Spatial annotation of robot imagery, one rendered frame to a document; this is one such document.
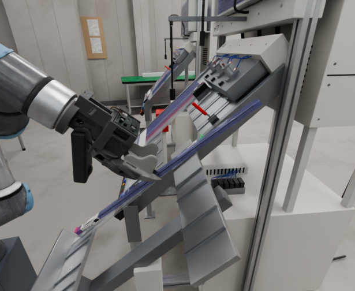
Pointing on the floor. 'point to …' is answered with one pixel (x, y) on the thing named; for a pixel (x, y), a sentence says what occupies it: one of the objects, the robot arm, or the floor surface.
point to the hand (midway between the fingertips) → (153, 176)
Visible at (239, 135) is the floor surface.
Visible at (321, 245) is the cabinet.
